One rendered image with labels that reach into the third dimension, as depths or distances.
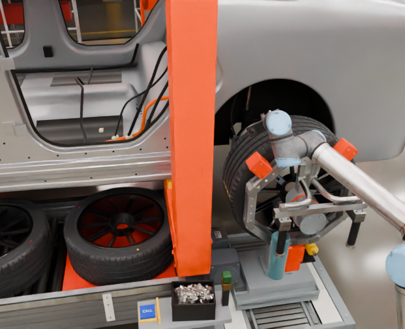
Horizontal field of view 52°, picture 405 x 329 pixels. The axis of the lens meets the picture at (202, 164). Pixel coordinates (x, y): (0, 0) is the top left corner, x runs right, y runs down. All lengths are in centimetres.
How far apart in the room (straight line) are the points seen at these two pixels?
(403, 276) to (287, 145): 58
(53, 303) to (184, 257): 73
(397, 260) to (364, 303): 146
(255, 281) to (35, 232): 128
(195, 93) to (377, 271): 199
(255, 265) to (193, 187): 98
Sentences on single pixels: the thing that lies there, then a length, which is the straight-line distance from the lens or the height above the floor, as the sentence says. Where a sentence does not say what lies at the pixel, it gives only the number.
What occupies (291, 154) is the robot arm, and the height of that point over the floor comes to 128.
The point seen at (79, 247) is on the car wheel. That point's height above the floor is 50.
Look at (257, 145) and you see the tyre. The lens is 195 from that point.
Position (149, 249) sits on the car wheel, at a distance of 227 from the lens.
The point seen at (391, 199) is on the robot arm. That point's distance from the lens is 157.
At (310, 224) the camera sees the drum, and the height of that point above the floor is 85.
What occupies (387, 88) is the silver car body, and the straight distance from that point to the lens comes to 250.
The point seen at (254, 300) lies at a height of 16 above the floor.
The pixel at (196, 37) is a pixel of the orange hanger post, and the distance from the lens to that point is 146.
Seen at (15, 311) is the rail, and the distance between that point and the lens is 238.
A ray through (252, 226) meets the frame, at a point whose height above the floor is 75.
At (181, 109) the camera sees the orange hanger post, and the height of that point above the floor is 142.
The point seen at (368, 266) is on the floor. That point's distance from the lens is 310.
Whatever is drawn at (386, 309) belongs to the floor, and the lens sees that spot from 288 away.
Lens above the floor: 208
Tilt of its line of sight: 33 degrees down
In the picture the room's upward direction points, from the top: 1 degrees clockwise
